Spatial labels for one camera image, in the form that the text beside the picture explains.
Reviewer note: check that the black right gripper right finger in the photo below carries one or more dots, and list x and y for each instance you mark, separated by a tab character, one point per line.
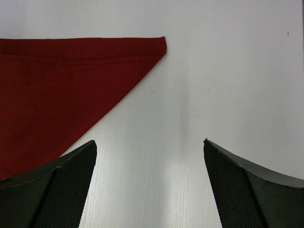
248	195

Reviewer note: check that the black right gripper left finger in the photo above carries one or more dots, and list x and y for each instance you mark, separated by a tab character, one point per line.
50	196

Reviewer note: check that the dark red cloth napkin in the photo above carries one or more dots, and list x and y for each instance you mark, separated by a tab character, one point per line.
52	91

